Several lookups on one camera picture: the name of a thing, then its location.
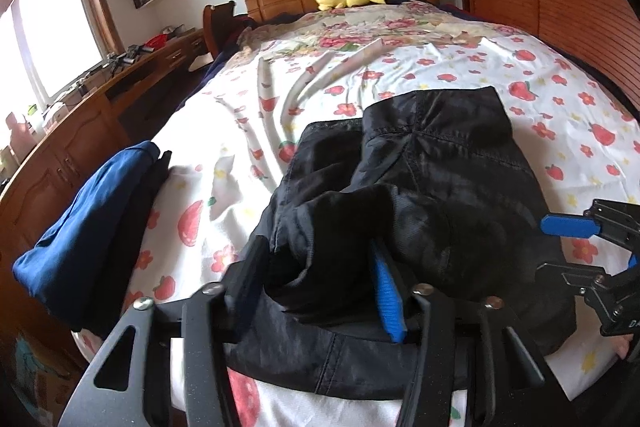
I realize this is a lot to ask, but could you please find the black jacket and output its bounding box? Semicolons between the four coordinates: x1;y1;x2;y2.
227;86;578;395

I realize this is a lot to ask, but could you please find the wooden cabinet desk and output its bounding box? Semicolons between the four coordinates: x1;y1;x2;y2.
0;29;211;268

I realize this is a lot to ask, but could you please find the floral quilt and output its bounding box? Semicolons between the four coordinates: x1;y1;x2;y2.
237;2;496;52

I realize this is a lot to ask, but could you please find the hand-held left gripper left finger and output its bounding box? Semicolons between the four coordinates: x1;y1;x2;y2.
72;237;271;427

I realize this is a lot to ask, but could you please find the blue folded garment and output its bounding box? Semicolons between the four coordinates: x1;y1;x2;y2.
12;141;161;308

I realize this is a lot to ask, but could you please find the bed with strawberry sheet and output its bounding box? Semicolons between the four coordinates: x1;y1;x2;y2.
75;4;640;427

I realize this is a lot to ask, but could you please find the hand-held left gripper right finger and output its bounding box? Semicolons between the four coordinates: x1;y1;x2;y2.
367;241;546;427

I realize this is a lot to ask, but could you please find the person's right hand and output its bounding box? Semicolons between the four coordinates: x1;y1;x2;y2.
611;334;636;358

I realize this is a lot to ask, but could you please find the black folded garment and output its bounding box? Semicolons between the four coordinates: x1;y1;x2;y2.
70;150;173;333

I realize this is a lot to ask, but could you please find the cardboard box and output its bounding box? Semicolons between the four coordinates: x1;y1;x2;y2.
10;327;86;413

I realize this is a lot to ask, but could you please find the wooden chair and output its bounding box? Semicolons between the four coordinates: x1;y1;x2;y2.
202;1;251;60

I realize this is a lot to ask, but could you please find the window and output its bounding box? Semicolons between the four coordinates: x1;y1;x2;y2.
0;0;108;108

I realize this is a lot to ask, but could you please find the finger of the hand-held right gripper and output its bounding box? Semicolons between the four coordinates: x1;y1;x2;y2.
534;253;640;297
540;198;640;253

